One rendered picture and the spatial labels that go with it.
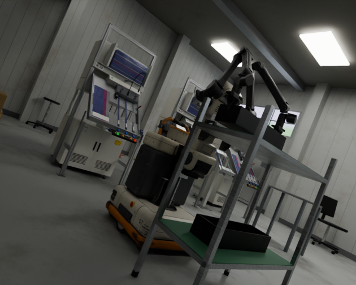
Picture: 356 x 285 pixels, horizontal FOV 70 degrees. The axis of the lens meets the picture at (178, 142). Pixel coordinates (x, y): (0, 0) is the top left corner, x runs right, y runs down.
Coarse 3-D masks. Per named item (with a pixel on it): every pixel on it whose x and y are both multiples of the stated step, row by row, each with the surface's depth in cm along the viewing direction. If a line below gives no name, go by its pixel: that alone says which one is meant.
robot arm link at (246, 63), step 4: (244, 48) 180; (244, 52) 182; (248, 52) 180; (244, 56) 178; (248, 56) 174; (244, 60) 172; (248, 60) 168; (252, 60) 184; (244, 64) 165; (248, 64) 160; (248, 68) 155; (244, 72) 154; (248, 72) 154; (252, 72) 158
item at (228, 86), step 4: (224, 84) 192; (228, 84) 192; (224, 88) 190; (228, 88) 189; (224, 92) 189; (224, 96) 191; (220, 100) 193; (224, 100) 194; (236, 104) 200; (240, 104) 201
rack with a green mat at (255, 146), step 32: (192, 128) 147; (224, 128) 129; (288, 160) 132; (256, 192) 201; (320, 192) 168; (160, 224) 141; (224, 224) 112; (192, 256) 118; (224, 256) 129; (256, 256) 152
